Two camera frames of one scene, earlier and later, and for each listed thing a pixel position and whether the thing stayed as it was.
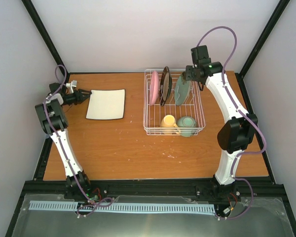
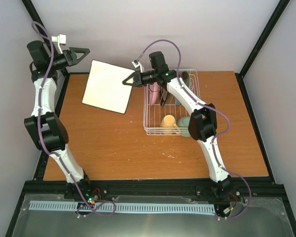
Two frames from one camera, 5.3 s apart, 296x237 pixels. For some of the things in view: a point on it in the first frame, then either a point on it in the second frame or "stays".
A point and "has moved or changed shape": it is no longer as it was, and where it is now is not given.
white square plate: [106, 104] has moved or changed shape
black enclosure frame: [40, 189] stays
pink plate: [154, 88] stays
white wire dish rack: [172, 105] stays
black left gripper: [80, 99] → [70, 57]
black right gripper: [188, 75] → [136, 77]
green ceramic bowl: [187, 121] stays
